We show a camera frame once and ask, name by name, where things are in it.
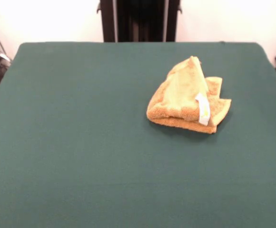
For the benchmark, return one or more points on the orange terry towel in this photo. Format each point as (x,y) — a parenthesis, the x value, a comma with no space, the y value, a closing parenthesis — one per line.
(180,95)

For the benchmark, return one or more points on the dark green table cloth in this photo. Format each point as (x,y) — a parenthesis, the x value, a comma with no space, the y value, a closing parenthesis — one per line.
(81,142)

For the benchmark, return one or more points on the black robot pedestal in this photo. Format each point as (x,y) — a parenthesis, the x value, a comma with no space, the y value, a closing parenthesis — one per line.
(140,21)

